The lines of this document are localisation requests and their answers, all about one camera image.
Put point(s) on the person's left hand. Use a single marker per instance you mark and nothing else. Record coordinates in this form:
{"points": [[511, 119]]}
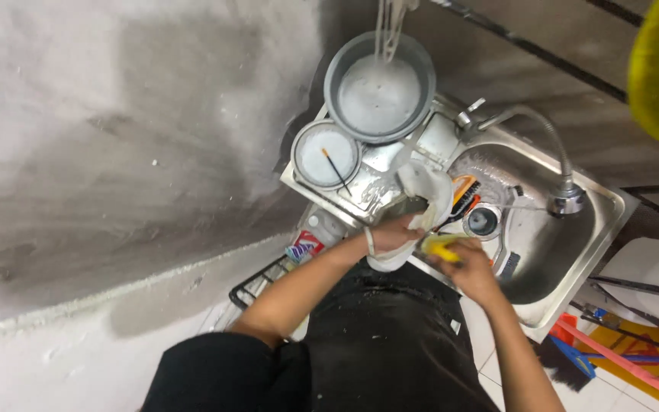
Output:
{"points": [[391, 234]]}

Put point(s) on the person's right hand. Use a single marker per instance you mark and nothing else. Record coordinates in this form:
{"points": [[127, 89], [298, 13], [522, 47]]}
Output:
{"points": [[469, 272]]}

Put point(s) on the person's right fingers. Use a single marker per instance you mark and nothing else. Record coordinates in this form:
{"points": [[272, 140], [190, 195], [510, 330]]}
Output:
{"points": [[449, 257]]}

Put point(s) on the person's left fingers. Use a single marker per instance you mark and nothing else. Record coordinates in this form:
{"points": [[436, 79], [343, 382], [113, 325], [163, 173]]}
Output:
{"points": [[412, 230]]}

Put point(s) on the yellow scrub sponge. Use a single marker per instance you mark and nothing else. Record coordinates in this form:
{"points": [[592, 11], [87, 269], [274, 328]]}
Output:
{"points": [[439, 245]]}

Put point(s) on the white shoe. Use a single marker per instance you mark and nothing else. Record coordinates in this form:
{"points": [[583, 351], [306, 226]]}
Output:
{"points": [[424, 191]]}

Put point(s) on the round sink drain strainer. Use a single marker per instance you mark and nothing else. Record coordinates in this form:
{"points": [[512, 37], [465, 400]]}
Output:
{"points": [[483, 221]]}

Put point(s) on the white brush blue bristles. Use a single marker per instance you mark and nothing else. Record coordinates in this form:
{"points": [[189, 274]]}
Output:
{"points": [[508, 264]]}

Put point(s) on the orange black scrub brush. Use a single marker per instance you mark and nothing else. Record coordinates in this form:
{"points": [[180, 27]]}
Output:
{"points": [[465, 197]]}

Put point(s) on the stainless steel sink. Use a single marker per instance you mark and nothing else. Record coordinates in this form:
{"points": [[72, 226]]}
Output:
{"points": [[541, 252]]}

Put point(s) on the thin black stick brush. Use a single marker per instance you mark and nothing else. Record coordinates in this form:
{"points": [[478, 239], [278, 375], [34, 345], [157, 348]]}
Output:
{"points": [[336, 170]]}

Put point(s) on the person's black apron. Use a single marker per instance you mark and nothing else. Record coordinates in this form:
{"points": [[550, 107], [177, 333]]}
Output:
{"points": [[386, 343]]}

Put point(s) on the small grey bucket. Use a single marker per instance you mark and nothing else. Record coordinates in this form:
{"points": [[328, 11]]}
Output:
{"points": [[325, 155]]}

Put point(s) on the red plastic dustpan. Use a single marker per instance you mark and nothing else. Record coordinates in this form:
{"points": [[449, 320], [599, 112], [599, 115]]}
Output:
{"points": [[563, 329]]}

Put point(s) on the large grey bucket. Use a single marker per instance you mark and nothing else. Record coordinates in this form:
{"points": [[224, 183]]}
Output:
{"points": [[380, 91]]}

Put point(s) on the flexible chrome faucet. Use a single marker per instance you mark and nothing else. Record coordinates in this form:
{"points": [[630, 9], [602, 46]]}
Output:
{"points": [[558, 154]]}

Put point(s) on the blue broom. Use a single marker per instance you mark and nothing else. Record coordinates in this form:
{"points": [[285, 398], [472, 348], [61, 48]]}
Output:
{"points": [[572, 357]]}

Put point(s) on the white appliance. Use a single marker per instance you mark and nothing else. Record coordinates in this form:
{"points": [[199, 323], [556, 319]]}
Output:
{"points": [[650, 269]]}

